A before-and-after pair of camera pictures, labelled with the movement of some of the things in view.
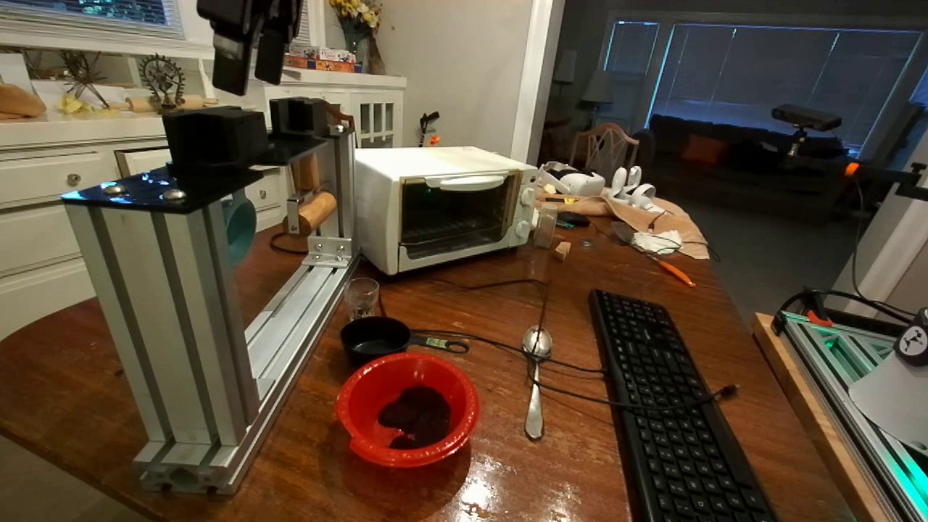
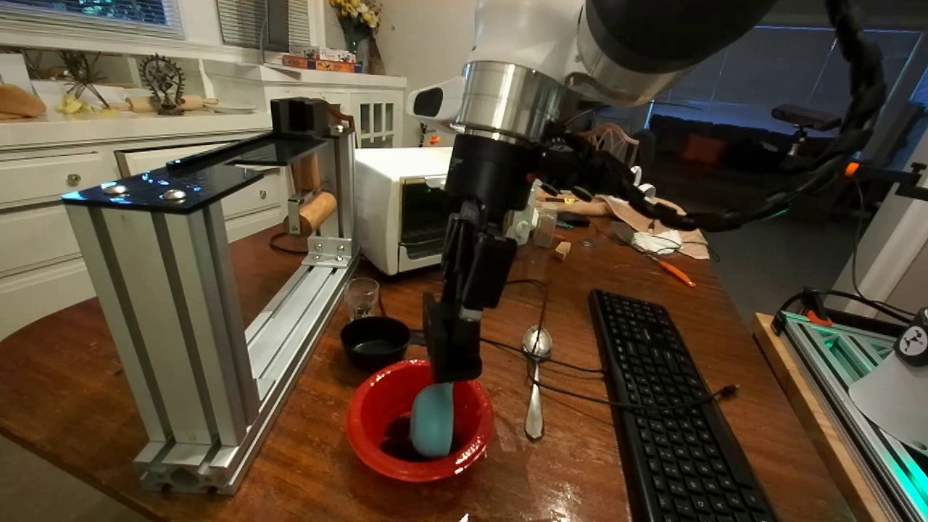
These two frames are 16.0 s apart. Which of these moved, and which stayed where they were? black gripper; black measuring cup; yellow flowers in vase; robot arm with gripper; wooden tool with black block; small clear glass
Moved: robot arm with gripper; black gripper
Stayed: black measuring cup; small clear glass; yellow flowers in vase; wooden tool with black block
